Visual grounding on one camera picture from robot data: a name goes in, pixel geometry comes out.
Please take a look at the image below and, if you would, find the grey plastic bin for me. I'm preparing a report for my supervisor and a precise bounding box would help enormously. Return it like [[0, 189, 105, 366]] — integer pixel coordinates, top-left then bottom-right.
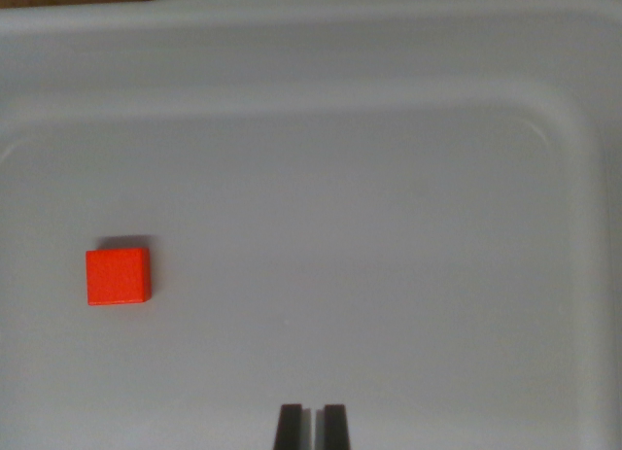
[[0, 0, 622, 450]]

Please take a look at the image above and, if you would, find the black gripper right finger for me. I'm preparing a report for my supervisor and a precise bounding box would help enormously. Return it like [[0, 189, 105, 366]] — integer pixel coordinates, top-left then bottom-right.
[[315, 403, 353, 450]]

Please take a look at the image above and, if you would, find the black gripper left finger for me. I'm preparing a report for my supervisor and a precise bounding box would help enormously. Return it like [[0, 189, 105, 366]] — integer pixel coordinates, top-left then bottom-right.
[[273, 403, 313, 450]]

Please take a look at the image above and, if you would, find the red wooden block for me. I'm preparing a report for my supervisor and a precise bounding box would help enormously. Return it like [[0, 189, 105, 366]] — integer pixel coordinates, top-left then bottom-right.
[[86, 247, 153, 307]]

